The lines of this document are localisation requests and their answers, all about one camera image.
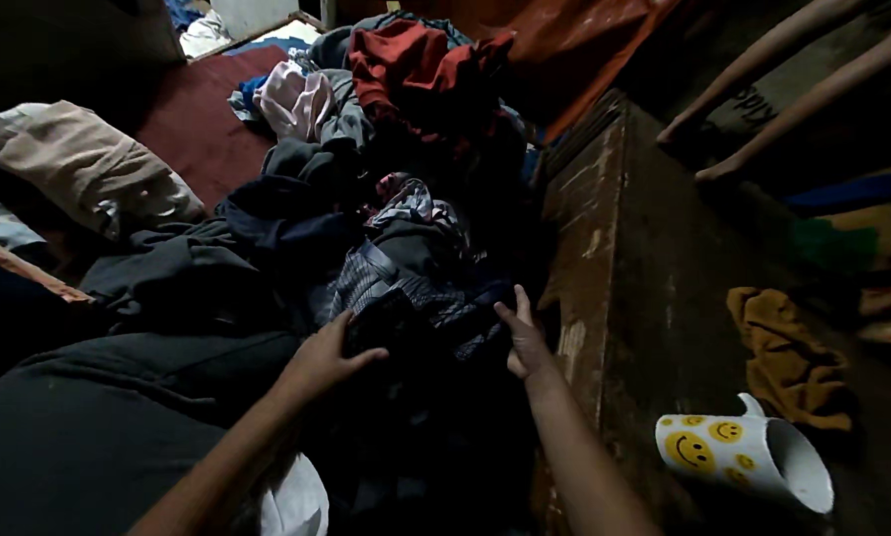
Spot person's right hand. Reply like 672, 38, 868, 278
494, 284, 558, 384

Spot person's left hand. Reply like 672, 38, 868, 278
278, 309, 389, 409

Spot black garment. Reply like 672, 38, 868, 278
343, 289, 431, 366

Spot person's right forearm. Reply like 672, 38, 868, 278
526, 363, 664, 536

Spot person's left forearm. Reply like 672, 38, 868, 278
127, 380, 311, 536

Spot pile of mixed clothes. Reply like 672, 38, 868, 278
80, 11, 547, 366

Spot brown wooden bench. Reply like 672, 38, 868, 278
531, 88, 891, 536

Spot white cloth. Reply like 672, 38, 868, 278
261, 453, 330, 536

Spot dark red mat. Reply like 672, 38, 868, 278
134, 45, 290, 215

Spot white mug with smileys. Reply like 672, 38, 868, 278
655, 393, 835, 515

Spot person's legs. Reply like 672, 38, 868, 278
0, 331, 303, 536

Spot orange tarpaulin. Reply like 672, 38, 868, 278
408, 0, 681, 146

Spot mustard brown cloth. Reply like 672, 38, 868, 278
727, 286, 853, 432

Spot beige wrinkled pillow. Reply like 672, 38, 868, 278
0, 100, 206, 241

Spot green cloth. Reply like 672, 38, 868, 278
788, 217, 880, 272

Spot crumpled white fabric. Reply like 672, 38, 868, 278
179, 9, 233, 61

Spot orange edged strip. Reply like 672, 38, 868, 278
0, 235, 96, 305

